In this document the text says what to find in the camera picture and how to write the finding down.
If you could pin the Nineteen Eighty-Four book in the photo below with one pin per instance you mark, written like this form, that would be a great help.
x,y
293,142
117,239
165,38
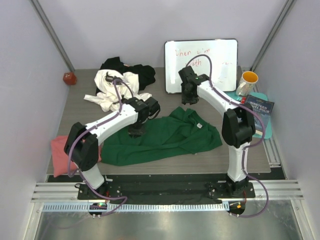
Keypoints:
x,y
263,108

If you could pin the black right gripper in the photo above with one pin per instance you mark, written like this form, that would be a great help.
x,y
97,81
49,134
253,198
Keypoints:
x,y
185,99

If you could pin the teal plastic mat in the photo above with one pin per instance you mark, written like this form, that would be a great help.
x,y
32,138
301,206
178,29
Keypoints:
x,y
258,127

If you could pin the black t-shirt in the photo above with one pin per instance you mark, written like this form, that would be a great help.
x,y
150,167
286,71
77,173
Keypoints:
x,y
146,73

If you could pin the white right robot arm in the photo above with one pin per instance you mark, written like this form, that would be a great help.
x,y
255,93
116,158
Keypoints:
x,y
238,125

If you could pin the small red cube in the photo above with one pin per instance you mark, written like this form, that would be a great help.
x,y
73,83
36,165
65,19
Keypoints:
x,y
69,78

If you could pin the white dry-erase board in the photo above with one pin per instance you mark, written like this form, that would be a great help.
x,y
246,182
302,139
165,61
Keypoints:
x,y
216,56

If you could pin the white mug orange inside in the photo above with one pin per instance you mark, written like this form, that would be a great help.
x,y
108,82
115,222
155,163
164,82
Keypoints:
x,y
247,83

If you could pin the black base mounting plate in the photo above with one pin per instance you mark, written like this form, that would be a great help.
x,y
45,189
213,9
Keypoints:
x,y
168,188

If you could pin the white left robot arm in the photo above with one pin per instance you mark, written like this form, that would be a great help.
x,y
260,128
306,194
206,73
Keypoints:
x,y
84,140

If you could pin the white slotted cable duct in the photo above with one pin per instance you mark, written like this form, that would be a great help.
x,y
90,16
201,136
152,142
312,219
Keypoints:
x,y
96,207

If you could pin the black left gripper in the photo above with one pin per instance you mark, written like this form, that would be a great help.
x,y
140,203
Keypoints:
x,y
133,132

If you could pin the folded pink t-shirt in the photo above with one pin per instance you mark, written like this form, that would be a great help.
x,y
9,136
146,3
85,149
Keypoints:
x,y
59,157

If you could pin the aluminium frame rail front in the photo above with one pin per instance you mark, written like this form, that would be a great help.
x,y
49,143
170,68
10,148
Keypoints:
x,y
65,191

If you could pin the green t-shirt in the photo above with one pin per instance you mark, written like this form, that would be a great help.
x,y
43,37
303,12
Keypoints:
x,y
182,132

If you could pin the white t-shirt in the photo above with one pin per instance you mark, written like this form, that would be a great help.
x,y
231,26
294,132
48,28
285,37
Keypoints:
x,y
107,98

